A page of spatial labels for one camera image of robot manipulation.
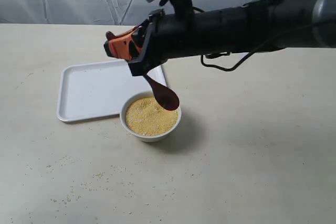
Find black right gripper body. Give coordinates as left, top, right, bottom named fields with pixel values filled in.
left=128, top=9, right=200, bottom=76

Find dark brown wooden spoon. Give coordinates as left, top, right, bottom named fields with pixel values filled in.
left=143, top=74, right=180, bottom=111

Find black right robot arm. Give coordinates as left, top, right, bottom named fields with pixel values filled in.
left=104, top=0, right=335, bottom=76

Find white rectangular plastic tray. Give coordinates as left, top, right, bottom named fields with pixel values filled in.
left=56, top=60, right=151, bottom=122

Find white bowl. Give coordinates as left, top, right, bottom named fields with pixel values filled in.
left=120, top=91, right=182, bottom=143

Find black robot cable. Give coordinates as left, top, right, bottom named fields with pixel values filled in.
left=201, top=24, right=336, bottom=72

